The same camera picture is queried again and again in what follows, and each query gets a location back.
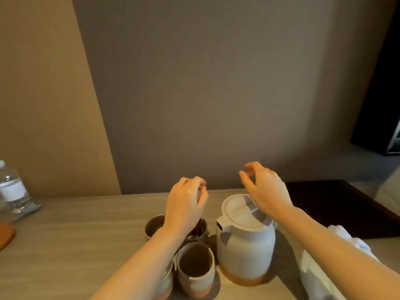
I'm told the clear plastic water bottle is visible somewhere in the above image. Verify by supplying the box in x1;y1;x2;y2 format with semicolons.
0;160;32;215

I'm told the white ceramic lidded pitcher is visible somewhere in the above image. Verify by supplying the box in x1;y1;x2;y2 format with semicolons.
216;194;279;287

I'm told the person's left hand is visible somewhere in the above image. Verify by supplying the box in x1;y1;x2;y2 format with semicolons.
163;176;209;238

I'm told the person's right hand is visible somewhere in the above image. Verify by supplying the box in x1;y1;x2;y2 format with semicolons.
239;161;294;216

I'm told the dark wooden tray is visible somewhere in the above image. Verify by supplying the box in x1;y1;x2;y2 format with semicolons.
285;179;400;240

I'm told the white cloth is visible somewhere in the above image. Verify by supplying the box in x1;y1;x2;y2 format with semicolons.
293;225;381;300

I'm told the black television screen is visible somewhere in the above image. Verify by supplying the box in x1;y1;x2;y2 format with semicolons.
350;0;400;157

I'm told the person's left forearm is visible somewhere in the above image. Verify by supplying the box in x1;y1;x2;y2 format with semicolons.
90;226;189;300

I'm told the brown leather coaster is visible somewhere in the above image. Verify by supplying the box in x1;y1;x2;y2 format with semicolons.
0;222;17;251

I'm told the grey ceramic cup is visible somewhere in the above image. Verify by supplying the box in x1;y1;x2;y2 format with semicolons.
176;242;217;299
184;218;210;245
145;214;167;241
155;261;175;300

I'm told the person's right forearm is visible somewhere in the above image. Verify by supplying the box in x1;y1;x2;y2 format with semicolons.
269;205;400;300

